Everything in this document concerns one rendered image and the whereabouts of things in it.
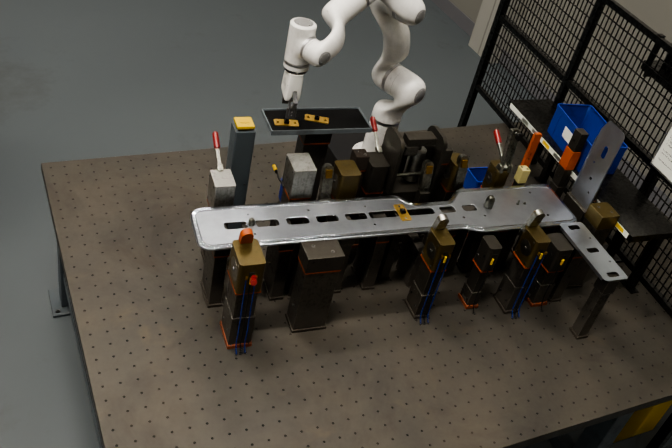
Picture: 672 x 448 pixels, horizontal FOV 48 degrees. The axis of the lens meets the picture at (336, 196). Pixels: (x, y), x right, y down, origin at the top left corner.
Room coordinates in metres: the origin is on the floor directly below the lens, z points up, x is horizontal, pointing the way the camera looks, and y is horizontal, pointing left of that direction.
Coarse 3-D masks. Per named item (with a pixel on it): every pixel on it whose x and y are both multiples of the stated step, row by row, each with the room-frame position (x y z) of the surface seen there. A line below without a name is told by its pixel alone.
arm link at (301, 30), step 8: (296, 24) 2.16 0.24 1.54; (304, 24) 2.17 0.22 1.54; (312, 24) 2.18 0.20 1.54; (288, 32) 2.18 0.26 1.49; (296, 32) 2.15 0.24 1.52; (304, 32) 2.15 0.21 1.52; (312, 32) 2.16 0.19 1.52; (288, 40) 2.16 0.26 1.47; (296, 40) 2.14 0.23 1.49; (304, 40) 2.14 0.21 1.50; (288, 48) 2.16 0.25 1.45; (296, 48) 2.14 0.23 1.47; (288, 56) 2.15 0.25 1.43; (296, 56) 2.14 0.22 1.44; (296, 64) 2.14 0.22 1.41; (304, 64) 2.15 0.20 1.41
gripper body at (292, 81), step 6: (288, 72) 2.15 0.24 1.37; (294, 72) 2.15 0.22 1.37; (288, 78) 2.15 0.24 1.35; (294, 78) 2.14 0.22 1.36; (300, 78) 2.15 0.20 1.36; (282, 84) 2.20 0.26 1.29; (288, 84) 2.14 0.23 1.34; (294, 84) 2.14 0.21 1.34; (300, 84) 2.15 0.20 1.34; (282, 90) 2.19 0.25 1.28; (288, 90) 2.13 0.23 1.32; (294, 90) 2.14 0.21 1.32; (300, 90) 2.15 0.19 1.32; (288, 96) 2.13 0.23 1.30
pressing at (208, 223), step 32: (480, 192) 2.29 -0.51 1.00; (512, 192) 2.34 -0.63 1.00; (544, 192) 2.39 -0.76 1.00; (192, 224) 1.76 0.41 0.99; (288, 224) 1.86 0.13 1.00; (320, 224) 1.90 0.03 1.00; (352, 224) 1.94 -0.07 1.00; (384, 224) 1.98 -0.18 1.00; (416, 224) 2.02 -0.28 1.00; (448, 224) 2.06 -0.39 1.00; (480, 224) 2.10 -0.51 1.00; (512, 224) 2.15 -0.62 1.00; (544, 224) 2.20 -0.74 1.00
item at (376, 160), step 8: (368, 152) 2.25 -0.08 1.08; (376, 152) 2.26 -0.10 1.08; (376, 160) 2.21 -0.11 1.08; (384, 160) 2.23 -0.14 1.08; (368, 168) 2.19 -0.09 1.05; (376, 168) 2.17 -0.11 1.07; (384, 168) 2.19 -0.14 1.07; (368, 176) 2.18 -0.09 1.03; (376, 176) 2.18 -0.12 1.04; (384, 176) 2.19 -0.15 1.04; (368, 184) 2.17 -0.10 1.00; (376, 184) 2.18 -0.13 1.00; (360, 192) 2.21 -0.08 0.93; (368, 192) 2.17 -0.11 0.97; (376, 192) 2.19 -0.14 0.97; (360, 216) 2.18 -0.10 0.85
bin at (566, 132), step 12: (564, 108) 2.82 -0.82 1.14; (576, 108) 2.84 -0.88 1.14; (588, 108) 2.86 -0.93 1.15; (552, 120) 2.80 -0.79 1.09; (564, 120) 2.73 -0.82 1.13; (576, 120) 2.85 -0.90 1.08; (588, 120) 2.84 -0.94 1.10; (600, 120) 2.78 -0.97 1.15; (552, 132) 2.77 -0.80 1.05; (564, 132) 2.70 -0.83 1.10; (588, 132) 2.81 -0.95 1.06; (564, 144) 2.68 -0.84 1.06; (588, 144) 2.55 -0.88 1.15; (624, 144) 2.61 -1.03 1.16; (576, 168) 2.56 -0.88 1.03; (612, 168) 2.58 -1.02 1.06
